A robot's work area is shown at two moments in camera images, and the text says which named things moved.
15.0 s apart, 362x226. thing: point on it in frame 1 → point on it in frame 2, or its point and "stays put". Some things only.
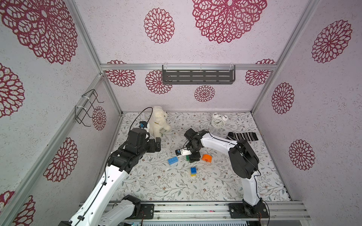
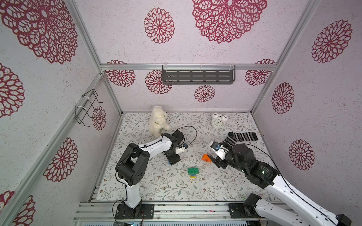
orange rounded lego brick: (207, 157) stays put
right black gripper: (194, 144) → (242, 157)
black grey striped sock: (249, 136) stays put
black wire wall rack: (86, 107) stays put
